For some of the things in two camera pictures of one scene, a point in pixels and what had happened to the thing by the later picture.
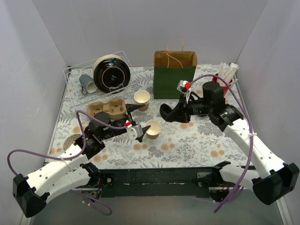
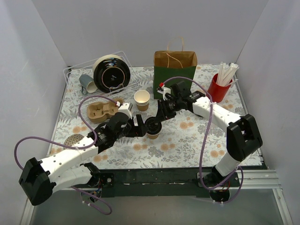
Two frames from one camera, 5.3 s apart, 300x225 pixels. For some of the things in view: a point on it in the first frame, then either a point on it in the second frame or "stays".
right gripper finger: x=176 y=111 → x=160 y=115
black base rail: x=186 y=182 stays
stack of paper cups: x=142 y=97 stays
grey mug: x=87 y=84 stays
